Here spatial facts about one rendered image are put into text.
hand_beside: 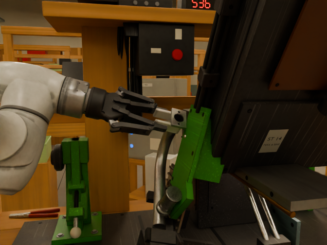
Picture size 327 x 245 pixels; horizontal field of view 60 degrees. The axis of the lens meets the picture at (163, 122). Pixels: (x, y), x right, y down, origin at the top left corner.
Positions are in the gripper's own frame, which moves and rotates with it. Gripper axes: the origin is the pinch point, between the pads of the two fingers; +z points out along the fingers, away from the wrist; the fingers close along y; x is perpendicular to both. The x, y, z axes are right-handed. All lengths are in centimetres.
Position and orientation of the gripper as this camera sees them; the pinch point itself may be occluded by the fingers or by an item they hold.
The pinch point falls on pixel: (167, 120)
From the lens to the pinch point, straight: 72.4
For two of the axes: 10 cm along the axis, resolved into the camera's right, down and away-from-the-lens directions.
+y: 0.4, -7.9, 6.1
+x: -3.3, 5.7, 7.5
